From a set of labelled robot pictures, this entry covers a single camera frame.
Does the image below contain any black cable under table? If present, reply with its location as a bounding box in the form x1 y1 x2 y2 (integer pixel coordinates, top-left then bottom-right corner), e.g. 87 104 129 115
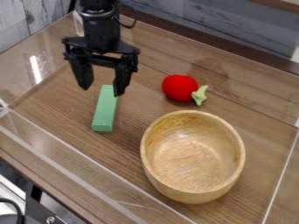
0 198 26 224

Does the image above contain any red plush tomato toy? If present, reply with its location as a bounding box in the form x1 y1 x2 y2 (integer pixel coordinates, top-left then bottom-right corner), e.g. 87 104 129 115
162 74 209 106

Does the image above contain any green rectangular block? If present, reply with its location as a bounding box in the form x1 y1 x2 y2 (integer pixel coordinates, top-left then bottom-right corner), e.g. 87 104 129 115
93 85 118 132

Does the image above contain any light wooden bowl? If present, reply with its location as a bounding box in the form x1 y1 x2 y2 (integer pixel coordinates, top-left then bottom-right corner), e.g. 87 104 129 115
141 110 247 204

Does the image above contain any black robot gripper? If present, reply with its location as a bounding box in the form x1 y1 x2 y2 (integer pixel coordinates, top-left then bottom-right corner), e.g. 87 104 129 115
62 17 141 96

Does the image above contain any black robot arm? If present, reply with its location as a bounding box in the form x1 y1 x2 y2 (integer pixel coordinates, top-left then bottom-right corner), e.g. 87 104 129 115
62 0 141 96

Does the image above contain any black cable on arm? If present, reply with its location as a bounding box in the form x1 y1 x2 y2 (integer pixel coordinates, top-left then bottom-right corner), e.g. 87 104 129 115
115 3 138 30

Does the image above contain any black metal table bracket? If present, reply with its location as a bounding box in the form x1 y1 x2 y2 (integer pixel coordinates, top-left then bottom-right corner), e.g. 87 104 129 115
23 185 67 224

